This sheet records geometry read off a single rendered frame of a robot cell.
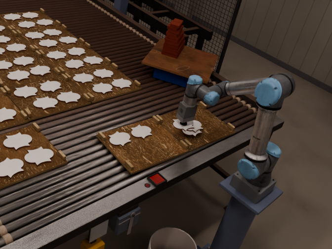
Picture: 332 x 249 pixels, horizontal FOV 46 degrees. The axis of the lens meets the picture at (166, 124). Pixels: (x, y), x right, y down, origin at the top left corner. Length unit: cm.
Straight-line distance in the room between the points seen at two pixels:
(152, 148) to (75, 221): 65
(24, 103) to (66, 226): 94
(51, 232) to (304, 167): 297
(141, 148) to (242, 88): 65
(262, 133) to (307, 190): 210
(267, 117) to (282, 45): 433
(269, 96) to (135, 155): 80
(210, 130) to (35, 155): 107
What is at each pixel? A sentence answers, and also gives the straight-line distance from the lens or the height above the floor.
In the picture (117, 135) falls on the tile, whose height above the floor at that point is 94.
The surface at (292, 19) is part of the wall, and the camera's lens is 602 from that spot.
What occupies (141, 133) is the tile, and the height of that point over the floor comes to 94.
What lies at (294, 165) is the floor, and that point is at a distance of 416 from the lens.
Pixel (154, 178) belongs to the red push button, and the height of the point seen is 93.
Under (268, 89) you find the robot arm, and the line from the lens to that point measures 177.
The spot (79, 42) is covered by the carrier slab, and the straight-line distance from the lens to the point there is 324.
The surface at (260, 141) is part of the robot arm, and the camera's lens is 191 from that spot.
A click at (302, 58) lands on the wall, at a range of 603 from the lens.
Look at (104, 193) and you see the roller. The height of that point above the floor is 92.
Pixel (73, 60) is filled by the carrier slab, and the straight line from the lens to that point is 295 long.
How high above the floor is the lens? 232
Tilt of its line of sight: 35 degrees down
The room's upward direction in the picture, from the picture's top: 14 degrees clockwise
